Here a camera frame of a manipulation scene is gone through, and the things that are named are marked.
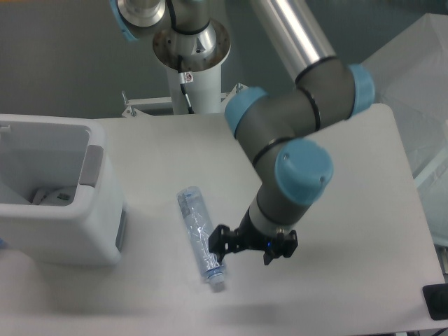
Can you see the trash inside the can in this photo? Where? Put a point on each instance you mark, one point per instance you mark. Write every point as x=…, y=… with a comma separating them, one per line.
x=54, y=197

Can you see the crushed clear plastic bottle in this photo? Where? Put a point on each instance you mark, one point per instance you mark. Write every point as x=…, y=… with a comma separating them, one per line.
x=199, y=229

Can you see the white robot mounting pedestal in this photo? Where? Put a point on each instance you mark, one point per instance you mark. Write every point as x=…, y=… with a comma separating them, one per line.
x=193, y=64

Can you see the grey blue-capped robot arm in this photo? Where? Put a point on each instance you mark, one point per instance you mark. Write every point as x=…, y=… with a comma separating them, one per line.
x=273, y=132

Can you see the white plastic trash can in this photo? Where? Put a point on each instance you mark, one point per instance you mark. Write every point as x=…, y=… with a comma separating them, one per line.
x=54, y=152

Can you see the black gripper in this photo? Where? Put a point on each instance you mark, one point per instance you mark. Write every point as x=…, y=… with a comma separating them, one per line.
x=223, y=241

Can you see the black device at table edge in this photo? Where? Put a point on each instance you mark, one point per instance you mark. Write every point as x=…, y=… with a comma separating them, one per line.
x=436, y=300

